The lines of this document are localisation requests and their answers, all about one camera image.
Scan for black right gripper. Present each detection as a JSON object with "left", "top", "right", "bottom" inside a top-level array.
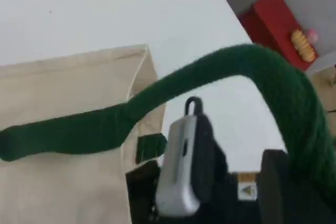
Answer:
[{"left": 125, "top": 164, "right": 264, "bottom": 224}]

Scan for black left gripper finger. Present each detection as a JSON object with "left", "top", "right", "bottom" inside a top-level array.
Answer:
[{"left": 261, "top": 150, "right": 289, "bottom": 224}]

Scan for white canvas bag green handles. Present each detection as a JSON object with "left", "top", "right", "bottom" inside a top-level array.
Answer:
[{"left": 0, "top": 43, "right": 336, "bottom": 224}]

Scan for yellow corn cob toy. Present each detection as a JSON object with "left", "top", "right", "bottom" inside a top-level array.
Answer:
[{"left": 290, "top": 29, "right": 316, "bottom": 62}]

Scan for red box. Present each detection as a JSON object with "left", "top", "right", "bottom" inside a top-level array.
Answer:
[{"left": 237, "top": 0, "right": 320, "bottom": 71}]

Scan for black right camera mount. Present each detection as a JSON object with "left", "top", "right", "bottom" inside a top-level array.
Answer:
[{"left": 184, "top": 96, "right": 229, "bottom": 204}]

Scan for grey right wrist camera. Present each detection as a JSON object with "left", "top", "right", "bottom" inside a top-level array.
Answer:
[{"left": 155, "top": 115, "right": 203, "bottom": 217}]

